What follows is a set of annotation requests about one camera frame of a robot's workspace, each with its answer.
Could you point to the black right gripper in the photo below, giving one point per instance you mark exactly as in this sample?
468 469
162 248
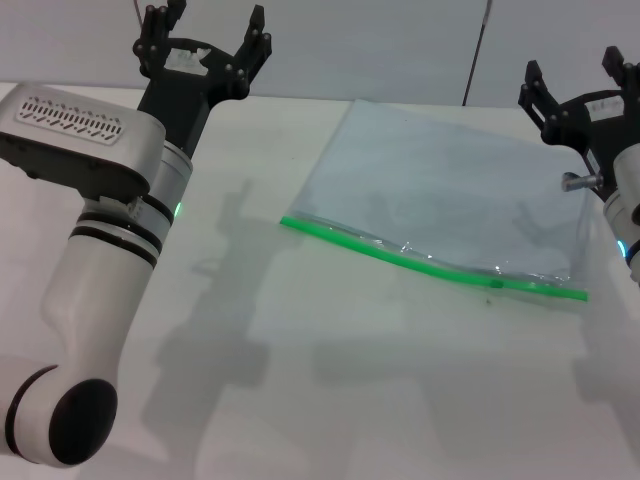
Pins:
600 130

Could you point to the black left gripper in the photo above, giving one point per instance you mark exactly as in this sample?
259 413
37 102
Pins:
185 95

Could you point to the transparent document bag green zip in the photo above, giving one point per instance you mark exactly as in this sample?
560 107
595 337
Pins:
425 175

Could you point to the green zip slider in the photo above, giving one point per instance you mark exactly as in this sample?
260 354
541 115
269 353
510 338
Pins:
495 285

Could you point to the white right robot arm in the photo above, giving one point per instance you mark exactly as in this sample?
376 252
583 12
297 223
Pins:
625 225

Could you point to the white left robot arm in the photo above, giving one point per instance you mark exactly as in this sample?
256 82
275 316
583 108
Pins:
100 280

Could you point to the silver metal knob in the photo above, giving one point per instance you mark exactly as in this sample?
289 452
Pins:
580 181

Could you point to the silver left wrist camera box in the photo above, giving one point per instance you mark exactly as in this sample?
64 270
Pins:
75 145

